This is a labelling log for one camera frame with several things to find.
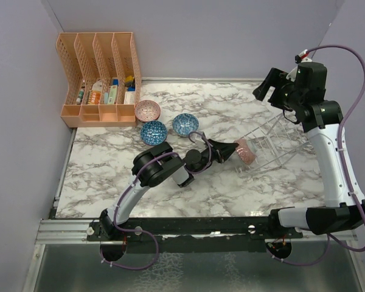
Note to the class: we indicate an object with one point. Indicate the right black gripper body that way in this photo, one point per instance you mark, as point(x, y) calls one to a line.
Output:
point(288, 98)

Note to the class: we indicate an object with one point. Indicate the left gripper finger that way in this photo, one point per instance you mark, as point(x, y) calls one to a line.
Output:
point(225, 155)
point(224, 146)

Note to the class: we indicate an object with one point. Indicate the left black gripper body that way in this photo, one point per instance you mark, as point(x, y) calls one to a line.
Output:
point(215, 151)

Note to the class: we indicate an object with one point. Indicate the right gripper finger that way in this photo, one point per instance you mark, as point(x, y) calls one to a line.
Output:
point(260, 92)
point(276, 78)

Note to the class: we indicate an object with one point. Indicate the red floral bowl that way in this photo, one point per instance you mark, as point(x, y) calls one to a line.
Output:
point(246, 151)

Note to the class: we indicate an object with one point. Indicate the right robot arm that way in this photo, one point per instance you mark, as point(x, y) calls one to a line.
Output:
point(344, 202)

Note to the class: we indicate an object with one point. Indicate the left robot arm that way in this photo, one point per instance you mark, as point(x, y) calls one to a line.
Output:
point(152, 167)

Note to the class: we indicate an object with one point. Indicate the light blue patterned bowl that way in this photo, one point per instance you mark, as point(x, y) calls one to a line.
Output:
point(185, 123)

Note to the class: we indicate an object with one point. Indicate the dark blue patterned bowl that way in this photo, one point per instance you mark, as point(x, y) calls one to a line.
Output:
point(153, 133)

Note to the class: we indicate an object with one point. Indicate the pink patterned bowl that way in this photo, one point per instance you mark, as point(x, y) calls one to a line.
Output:
point(147, 111)

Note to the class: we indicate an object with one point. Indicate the orange plastic file organizer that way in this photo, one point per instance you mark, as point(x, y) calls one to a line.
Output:
point(104, 78)

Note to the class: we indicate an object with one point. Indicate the white wire dish rack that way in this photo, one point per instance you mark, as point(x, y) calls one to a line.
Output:
point(277, 141)

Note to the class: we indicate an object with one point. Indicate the black mounting base rail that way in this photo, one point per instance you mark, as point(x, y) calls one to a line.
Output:
point(185, 235)

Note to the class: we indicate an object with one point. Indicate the aluminium frame rail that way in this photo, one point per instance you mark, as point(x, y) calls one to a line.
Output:
point(63, 232)

